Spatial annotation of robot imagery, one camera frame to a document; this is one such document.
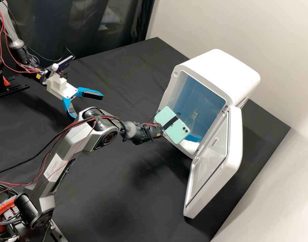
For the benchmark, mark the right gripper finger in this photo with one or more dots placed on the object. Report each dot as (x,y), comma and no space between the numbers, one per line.
(194,139)

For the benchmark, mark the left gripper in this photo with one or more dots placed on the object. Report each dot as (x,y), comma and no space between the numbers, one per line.
(59,87)

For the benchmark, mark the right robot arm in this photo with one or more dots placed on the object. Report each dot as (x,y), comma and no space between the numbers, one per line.
(75,137)

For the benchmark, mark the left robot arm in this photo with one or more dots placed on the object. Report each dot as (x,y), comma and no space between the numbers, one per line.
(16,44)

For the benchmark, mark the clear flask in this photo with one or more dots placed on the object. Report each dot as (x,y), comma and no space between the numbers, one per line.
(194,115)

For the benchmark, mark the incubator door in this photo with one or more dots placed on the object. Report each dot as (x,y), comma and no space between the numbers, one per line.
(219,161)

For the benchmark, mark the white incubator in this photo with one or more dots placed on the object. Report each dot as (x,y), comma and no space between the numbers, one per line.
(229,73)

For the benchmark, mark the right wrist camera phone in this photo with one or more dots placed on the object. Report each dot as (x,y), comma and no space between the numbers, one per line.
(172,127)

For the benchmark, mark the wrist camera phone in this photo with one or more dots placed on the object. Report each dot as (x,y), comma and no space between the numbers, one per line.
(65,63)
(172,127)

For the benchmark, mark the left wrist camera phone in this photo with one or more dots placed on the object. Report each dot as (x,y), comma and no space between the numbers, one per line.
(65,63)

